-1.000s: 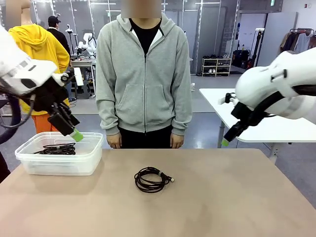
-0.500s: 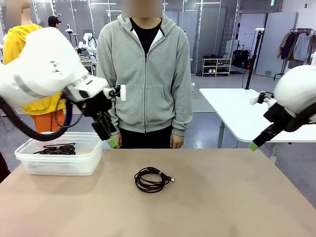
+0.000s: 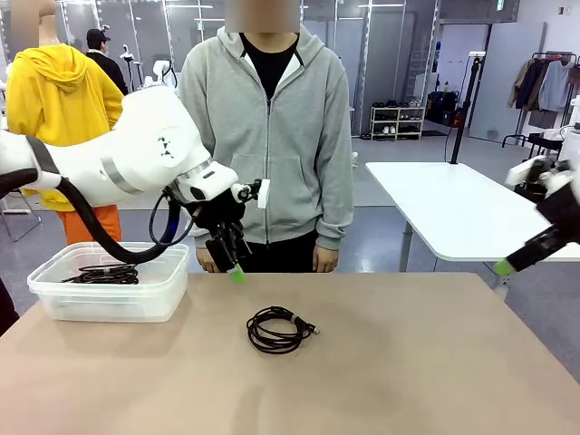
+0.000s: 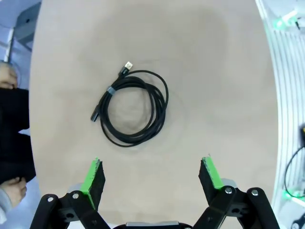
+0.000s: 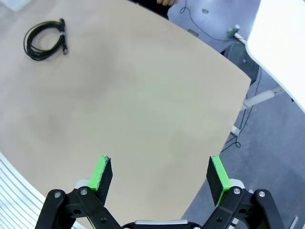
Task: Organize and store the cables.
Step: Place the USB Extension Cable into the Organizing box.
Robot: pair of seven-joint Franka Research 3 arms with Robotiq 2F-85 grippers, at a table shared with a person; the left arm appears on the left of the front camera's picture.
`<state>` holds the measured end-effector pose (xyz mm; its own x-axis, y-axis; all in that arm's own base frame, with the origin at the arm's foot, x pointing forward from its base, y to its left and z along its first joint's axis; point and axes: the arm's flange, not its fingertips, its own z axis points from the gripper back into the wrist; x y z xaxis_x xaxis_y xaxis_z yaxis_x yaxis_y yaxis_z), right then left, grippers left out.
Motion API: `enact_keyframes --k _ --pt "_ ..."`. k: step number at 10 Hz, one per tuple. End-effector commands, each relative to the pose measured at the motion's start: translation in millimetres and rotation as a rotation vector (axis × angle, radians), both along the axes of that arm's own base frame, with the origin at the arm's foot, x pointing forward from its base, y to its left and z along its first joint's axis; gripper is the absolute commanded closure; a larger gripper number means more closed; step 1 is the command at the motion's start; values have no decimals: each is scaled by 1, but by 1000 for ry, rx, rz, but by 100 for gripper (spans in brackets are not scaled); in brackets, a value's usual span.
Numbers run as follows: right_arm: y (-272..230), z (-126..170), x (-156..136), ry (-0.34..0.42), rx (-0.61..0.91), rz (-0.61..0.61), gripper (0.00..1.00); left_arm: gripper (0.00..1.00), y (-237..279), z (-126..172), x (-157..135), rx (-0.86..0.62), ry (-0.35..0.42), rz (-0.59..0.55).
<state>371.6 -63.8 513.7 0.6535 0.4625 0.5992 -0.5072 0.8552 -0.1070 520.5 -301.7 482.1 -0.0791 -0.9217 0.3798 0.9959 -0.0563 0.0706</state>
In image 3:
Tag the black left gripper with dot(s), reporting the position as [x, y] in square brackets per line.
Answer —
[217, 213]

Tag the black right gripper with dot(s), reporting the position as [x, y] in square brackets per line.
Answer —
[564, 213]

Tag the person's left forearm grey sleeve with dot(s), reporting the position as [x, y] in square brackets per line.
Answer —
[337, 213]

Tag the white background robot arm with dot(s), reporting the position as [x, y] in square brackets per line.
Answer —
[165, 72]

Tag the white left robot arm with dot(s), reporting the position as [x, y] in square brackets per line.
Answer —
[136, 154]

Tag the person's right hand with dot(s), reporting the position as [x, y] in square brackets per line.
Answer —
[203, 260]

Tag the person's left hand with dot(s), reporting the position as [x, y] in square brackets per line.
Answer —
[326, 260]

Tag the white table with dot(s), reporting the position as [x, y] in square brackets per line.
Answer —
[453, 199]

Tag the person in grey hoodie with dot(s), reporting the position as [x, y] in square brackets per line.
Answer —
[281, 136]

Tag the white cylindrical machine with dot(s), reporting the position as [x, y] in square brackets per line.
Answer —
[572, 131]

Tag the translucent white plastic container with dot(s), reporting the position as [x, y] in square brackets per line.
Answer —
[113, 303]

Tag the orange trousers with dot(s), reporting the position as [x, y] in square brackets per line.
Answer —
[95, 224]

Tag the black clothes rack with coats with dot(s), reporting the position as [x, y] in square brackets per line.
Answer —
[539, 86]

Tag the black luggage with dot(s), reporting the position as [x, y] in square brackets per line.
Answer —
[441, 109]

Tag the wooden shoe rack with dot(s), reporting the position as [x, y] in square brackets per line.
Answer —
[399, 122]

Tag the black chair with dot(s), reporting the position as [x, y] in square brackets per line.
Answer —
[18, 213]

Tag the person in black sweater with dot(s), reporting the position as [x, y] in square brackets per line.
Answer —
[106, 63]

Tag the yellow hoodie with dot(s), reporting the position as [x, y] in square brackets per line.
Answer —
[45, 99]

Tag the beige display mannequin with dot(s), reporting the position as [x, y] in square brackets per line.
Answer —
[47, 34]

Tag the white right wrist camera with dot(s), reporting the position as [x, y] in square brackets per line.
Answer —
[525, 170]

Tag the black pole camera stand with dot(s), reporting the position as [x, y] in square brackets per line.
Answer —
[466, 99]

